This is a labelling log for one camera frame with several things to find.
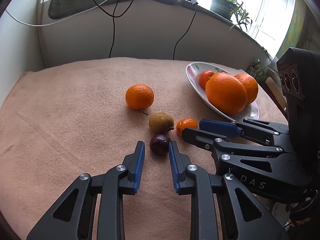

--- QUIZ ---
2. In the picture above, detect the small mandarin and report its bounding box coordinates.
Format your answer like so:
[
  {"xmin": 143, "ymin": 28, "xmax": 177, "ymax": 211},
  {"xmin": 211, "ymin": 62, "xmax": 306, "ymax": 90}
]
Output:
[
  {"xmin": 199, "ymin": 70, "xmax": 215, "ymax": 89},
  {"xmin": 176, "ymin": 118, "xmax": 198, "ymax": 136}
]

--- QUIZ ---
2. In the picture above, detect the dark plum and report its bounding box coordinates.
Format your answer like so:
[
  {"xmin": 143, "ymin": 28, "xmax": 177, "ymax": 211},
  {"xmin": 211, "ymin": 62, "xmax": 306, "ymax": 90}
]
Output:
[{"xmin": 149, "ymin": 134, "xmax": 171, "ymax": 155}]

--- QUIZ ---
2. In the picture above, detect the large smooth orange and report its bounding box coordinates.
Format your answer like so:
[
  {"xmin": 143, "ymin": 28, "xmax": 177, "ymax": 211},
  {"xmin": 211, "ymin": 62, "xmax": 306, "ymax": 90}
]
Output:
[{"xmin": 205, "ymin": 73, "xmax": 247, "ymax": 115}]

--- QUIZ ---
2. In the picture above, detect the large rough orange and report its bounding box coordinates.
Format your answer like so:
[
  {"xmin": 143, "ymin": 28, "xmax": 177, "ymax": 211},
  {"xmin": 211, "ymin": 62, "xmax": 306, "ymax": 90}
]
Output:
[{"xmin": 234, "ymin": 73, "xmax": 258, "ymax": 105}]

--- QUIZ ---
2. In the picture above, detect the brown longan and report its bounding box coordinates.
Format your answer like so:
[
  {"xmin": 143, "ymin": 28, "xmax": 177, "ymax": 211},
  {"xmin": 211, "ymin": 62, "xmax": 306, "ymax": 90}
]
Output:
[{"xmin": 149, "ymin": 112, "xmax": 174, "ymax": 133}]

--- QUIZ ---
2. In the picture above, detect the small top mandarin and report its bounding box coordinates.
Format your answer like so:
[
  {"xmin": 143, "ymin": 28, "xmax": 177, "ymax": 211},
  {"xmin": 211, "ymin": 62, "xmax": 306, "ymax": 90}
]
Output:
[{"xmin": 199, "ymin": 70, "xmax": 215, "ymax": 89}]

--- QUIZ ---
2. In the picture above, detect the mandarin with stem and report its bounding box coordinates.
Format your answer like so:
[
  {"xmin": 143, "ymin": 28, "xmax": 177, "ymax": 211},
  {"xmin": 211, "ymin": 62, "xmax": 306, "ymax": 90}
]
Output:
[{"xmin": 125, "ymin": 84, "xmax": 154, "ymax": 111}]

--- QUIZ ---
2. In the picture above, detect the cardboard box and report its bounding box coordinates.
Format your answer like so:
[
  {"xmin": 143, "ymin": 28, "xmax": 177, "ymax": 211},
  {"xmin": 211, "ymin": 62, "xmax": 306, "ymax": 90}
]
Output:
[{"xmin": 264, "ymin": 77, "xmax": 287, "ymax": 109}]

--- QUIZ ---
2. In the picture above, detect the green snack bag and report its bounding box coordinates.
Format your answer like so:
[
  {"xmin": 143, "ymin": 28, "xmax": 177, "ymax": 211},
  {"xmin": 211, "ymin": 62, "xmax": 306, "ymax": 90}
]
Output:
[{"xmin": 246, "ymin": 59, "xmax": 266, "ymax": 82}]

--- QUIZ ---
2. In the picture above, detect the floral white plate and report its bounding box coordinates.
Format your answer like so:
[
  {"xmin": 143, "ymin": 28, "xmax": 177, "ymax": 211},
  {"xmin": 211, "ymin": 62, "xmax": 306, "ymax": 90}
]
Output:
[{"xmin": 185, "ymin": 62, "xmax": 260, "ymax": 122}]

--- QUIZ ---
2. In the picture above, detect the potted spider plant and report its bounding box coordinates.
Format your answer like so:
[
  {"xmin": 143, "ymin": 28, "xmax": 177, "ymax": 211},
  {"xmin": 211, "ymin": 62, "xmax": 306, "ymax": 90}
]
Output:
[{"xmin": 212, "ymin": 0, "xmax": 253, "ymax": 41}]

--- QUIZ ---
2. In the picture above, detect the green windowsill cloth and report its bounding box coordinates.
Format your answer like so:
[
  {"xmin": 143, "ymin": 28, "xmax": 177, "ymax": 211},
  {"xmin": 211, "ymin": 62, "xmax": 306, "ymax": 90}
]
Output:
[{"xmin": 47, "ymin": 0, "xmax": 270, "ymax": 55}]

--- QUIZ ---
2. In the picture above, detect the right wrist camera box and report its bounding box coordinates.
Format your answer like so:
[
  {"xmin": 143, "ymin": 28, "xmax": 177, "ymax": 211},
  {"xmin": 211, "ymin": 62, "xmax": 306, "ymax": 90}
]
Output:
[{"xmin": 277, "ymin": 47, "xmax": 319, "ymax": 165}]

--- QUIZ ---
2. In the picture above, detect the wall map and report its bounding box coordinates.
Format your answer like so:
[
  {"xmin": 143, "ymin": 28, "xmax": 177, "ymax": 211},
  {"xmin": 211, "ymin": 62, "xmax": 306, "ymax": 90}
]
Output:
[{"xmin": 276, "ymin": 0, "xmax": 306, "ymax": 59}]

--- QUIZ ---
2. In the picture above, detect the black cable right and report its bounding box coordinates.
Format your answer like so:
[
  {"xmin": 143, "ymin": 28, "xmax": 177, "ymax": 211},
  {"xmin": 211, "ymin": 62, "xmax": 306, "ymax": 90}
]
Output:
[{"xmin": 172, "ymin": 3, "xmax": 198, "ymax": 61}]

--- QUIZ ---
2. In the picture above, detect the black cable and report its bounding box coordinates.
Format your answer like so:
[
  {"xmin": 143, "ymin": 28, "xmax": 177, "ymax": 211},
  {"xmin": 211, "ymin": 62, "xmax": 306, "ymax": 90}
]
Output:
[
  {"xmin": 172, "ymin": 3, "xmax": 198, "ymax": 61},
  {"xmin": 57, "ymin": 0, "xmax": 143, "ymax": 59}
]

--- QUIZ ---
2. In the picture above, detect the black cable left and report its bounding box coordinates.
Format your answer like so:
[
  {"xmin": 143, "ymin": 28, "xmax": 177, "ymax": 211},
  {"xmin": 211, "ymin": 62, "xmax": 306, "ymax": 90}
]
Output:
[{"xmin": 57, "ymin": 0, "xmax": 143, "ymax": 59}]

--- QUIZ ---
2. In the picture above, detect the white cable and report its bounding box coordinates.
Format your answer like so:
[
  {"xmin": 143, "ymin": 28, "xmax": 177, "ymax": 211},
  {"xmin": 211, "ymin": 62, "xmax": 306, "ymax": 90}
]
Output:
[{"xmin": 4, "ymin": 0, "xmax": 123, "ymax": 27}]

